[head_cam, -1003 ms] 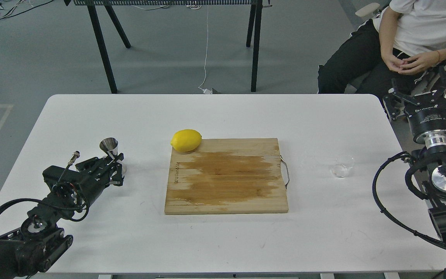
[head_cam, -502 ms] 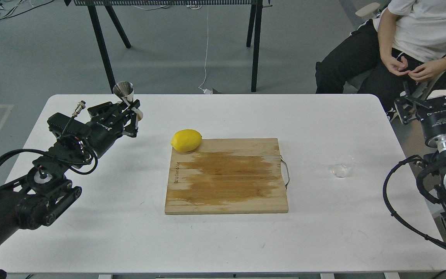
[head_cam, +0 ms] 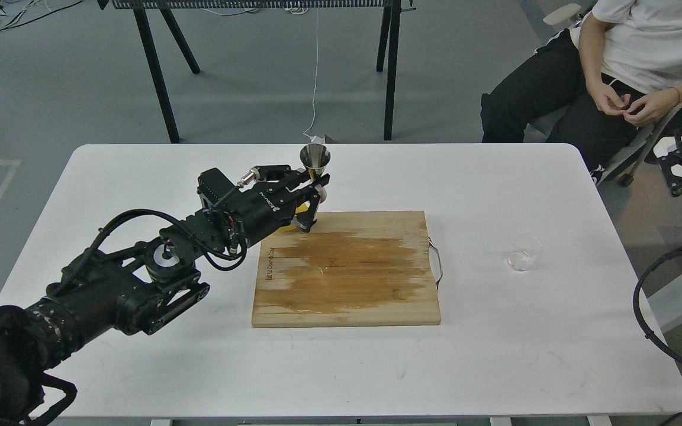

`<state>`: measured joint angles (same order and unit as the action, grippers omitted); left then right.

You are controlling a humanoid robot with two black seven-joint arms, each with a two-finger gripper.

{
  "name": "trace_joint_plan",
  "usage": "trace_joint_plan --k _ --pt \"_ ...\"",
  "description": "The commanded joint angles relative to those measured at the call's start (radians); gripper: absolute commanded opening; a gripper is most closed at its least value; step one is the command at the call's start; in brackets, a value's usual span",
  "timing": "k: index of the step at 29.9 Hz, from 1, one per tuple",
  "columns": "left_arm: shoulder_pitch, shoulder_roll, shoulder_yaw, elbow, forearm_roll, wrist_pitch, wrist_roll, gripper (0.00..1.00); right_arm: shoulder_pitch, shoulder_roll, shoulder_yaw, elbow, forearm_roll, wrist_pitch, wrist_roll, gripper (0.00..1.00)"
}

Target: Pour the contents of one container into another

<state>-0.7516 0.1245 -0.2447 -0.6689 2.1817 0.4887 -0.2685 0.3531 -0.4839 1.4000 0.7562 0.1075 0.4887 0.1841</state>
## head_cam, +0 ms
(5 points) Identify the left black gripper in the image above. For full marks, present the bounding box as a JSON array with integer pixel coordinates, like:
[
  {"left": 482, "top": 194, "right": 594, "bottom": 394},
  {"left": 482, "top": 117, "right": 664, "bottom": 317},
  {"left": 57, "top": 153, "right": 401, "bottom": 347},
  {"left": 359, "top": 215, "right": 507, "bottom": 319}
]
[{"left": 223, "top": 164, "right": 330, "bottom": 248}]

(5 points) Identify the steel jigger measuring cup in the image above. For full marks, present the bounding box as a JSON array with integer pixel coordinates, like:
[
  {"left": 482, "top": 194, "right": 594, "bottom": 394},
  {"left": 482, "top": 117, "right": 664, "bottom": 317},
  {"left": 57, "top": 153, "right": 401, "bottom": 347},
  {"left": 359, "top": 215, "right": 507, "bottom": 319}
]
[{"left": 300, "top": 143, "right": 331, "bottom": 181}]

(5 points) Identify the clear glass cup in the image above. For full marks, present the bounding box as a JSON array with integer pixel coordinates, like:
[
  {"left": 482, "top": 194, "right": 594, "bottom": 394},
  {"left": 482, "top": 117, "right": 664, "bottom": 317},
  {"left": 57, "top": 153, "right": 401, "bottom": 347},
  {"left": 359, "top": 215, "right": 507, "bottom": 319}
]
[{"left": 506, "top": 234, "right": 544, "bottom": 272}]

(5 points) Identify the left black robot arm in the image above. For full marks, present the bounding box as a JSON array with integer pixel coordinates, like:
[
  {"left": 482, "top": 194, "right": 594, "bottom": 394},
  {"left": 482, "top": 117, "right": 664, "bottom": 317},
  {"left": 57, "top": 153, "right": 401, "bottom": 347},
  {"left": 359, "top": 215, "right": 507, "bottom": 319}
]
[{"left": 0, "top": 165, "right": 330, "bottom": 425}]

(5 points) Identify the yellow lemon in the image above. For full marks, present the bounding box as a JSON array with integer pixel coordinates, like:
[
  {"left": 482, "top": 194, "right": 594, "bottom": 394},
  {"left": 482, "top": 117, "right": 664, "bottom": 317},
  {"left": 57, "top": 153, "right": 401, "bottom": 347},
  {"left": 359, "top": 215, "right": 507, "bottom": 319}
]
[{"left": 279, "top": 202, "right": 308, "bottom": 232}]

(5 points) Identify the wooden cutting board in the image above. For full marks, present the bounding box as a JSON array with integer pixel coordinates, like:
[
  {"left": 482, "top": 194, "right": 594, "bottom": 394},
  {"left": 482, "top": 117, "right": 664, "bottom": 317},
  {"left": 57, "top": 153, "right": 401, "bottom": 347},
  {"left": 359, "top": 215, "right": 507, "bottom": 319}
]
[{"left": 251, "top": 211, "right": 442, "bottom": 328}]

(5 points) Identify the seated person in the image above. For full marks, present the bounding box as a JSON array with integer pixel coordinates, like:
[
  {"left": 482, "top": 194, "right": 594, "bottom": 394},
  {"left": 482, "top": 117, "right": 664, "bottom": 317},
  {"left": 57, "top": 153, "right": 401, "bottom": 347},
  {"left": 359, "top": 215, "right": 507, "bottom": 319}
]
[{"left": 481, "top": 1, "right": 682, "bottom": 183}]

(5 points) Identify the white hanging cable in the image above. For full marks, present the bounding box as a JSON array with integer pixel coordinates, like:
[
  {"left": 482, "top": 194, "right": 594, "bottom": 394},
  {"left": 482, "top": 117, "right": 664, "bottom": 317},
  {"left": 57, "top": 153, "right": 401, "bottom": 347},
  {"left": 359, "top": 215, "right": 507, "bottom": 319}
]
[{"left": 302, "top": 9, "right": 337, "bottom": 144}]

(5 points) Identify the black metal table frame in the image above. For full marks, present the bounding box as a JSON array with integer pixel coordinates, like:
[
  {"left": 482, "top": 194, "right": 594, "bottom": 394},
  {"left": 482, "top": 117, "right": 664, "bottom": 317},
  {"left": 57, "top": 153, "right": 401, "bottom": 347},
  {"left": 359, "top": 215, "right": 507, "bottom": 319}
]
[{"left": 98, "top": 1, "right": 415, "bottom": 144}]

